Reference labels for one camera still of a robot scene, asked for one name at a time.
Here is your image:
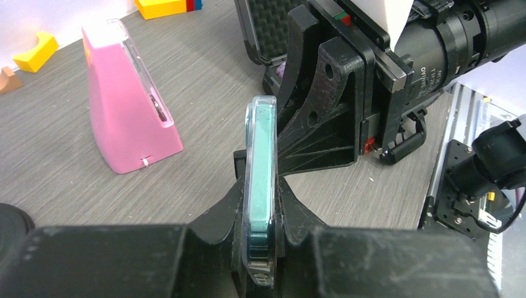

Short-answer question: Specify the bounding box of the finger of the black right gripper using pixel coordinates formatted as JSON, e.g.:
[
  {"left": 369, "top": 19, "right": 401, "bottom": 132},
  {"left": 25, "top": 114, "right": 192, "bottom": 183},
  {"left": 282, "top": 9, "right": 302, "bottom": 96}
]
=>
[
  {"left": 278, "top": 37, "right": 365, "bottom": 175},
  {"left": 277, "top": 4, "right": 321, "bottom": 111}
]

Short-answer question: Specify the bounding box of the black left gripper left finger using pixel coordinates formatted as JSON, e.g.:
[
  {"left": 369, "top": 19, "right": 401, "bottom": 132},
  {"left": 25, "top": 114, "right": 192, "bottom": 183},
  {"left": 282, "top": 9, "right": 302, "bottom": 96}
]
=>
[{"left": 1, "top": 179, "right": 244, "bottom": 297}]

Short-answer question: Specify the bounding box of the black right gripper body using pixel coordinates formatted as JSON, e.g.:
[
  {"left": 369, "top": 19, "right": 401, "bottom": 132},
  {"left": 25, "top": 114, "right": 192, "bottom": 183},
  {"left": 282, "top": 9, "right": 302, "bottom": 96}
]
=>
[{"left": 309, "top": 1, "right": 427, "bottom": 165}]

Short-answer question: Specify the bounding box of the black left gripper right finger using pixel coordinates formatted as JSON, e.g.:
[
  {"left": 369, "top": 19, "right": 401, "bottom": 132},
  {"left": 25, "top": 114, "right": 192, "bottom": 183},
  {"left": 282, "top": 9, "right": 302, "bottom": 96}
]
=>
[{"left": 277, "top": 178, "right": 499, "bottom": 297}]

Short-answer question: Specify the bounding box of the smartphone with clear case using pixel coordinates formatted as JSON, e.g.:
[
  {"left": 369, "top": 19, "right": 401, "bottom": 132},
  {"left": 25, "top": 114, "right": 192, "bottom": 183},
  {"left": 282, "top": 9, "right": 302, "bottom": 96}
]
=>
[{"left": 242, "top": 96, "right": 277, "bottom": 287}]

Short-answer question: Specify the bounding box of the black phone stand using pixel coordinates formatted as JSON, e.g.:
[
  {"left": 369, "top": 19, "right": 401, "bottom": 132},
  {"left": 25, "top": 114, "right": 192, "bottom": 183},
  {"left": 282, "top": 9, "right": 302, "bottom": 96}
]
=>
[
  {"left": 1, "top": 203, "right": 35, "bottom": 264},
  {"left": 233, "top": 150, "right": 247, "bottom": 179}
]

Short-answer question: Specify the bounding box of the pink wedge stand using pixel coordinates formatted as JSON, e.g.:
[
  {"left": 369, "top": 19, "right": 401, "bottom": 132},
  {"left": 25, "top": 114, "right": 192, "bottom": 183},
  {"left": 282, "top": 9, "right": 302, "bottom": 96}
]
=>
[{"left": 82, "top": 19, "right": 184, "bottom": 174}]

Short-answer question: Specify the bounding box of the black foam-lined case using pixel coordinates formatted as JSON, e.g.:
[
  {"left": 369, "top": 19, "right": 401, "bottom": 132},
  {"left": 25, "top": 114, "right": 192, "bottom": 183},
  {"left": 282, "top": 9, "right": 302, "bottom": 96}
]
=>
[{"left": 234, "top": 0, "right": 306, "bottom": 96}]

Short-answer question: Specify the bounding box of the purple poker chip stack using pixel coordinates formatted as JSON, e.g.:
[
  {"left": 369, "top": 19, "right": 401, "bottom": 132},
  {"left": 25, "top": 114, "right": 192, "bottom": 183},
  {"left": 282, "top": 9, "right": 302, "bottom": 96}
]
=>
[{"left": 275, "top": 61, "right": 286, "bottom": 79}]

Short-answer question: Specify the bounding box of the blue toy brick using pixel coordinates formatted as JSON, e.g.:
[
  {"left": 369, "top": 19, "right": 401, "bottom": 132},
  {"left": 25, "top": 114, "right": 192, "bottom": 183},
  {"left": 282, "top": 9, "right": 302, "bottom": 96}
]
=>
[{"left": 194, "top": 0, "right": 203, "bottom": 11}]

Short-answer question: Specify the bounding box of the red toy brick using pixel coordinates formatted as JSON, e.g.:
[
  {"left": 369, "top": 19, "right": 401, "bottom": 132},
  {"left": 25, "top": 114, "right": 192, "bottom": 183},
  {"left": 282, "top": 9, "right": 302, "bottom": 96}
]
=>
[{"left": 185, "top": 0, "right": 195, "bottom": 12}]

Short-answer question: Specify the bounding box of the yellow toy brick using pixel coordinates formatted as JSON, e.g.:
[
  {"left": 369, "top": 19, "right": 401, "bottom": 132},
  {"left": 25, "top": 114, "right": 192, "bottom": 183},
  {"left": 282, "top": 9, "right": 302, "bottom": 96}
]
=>
[{"left": 134, "top": 0, "right": 187, "bottom": 20}]

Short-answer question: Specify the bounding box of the yellow arch block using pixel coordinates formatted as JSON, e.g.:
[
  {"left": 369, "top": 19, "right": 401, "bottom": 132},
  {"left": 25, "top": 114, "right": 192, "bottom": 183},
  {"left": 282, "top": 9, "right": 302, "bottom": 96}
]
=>
[{"left": 12, "top": 32, "right": 59, "bottom": 73}]

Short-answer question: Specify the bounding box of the tan arch block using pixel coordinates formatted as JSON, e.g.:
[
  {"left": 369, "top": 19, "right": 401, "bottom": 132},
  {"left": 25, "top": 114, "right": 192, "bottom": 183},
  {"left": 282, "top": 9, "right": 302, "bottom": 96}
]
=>
[{"left": 0, "top": 66, "right": 24, "bottom": 94}]

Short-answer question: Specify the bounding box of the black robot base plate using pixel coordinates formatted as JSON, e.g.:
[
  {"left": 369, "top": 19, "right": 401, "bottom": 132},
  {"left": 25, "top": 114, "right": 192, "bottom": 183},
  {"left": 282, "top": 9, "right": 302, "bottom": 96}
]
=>
[{"left": 417, "top": 140, "right": 503, "bottom": 240}]

